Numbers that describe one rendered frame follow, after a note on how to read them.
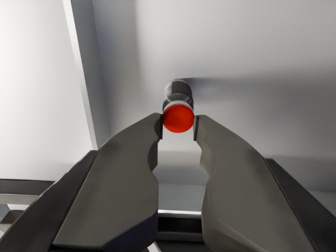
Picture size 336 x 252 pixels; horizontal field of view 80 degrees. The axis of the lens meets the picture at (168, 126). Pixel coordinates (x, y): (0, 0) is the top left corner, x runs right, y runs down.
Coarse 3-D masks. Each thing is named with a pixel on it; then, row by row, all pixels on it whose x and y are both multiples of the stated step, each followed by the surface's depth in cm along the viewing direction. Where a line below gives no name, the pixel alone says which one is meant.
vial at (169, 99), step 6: (168, 84) 16; (168, 90) 14; (168, 96) 14; (174, 96) 13; (180, 96) 13; (186, 96) 13; (162, 102) 14; (168, 102) 13; (174, 102) 13; (180, 102) 13; (186, 102) 13; (192, 102) 14; (162, 108) 14; (192, 108) 14
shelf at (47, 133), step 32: (0, 0) 14; (32, 0) 14; (0, 32) 15; (32, 32) 15; (64, 32) 15; (0, 64) 16; (32, 64) 16; (64, 64) 16; (0, 96) 18; (32, 96) 17; (64, 96) 17; (0, 128) 19; (32, 128) 19; (64, 128) 19; (0, 160) 21; (32, 160) 21; (64, 160) 21
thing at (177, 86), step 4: (172, 84) 15; (176, 84) 15; (180, 84) 15; (184, 84) 15; (172, 88) 14; (176, 88) 14; (180, 88) 14; (184, 88) 14; (188, 88) 15; (172, 92) 14; (180, 92) 14; (184, 92) 14; (188, 92) 14; (192, 100) 14
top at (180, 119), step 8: (176, 104) 12; (184, 104) 12; (168, 112) 12; (176, 112) 12; (184, 112) 12; (192, 112) 12; (168, 120) 13; (176, 120) 13; (184, 120) 13; (192, 120) 13; (168, 128) 13; (176, 128) 13; (184, 128) 13
